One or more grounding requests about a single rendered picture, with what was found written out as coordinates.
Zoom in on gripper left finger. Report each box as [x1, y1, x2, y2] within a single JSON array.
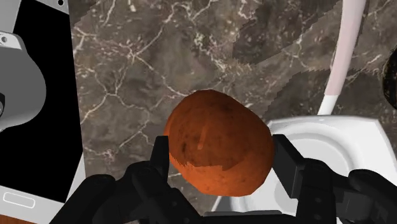
[[49, 135, 204, 224]]

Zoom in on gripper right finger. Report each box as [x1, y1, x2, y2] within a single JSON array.
[[272, 134, 397, 224]]

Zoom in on orange brown potato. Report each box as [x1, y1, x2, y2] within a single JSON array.
[[163, 89, 276, 197]]

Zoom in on white bowl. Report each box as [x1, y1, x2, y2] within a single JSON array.
[[211, 115, 397, 224]]

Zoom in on white smartphone with black screen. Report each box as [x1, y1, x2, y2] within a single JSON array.
[[0, 0, 87, 224]]

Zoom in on black round object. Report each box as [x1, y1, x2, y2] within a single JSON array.
[[381, 46, 397, 110]]

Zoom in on grey rounded object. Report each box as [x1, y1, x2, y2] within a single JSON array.
[[0, 30, 47, 133]]

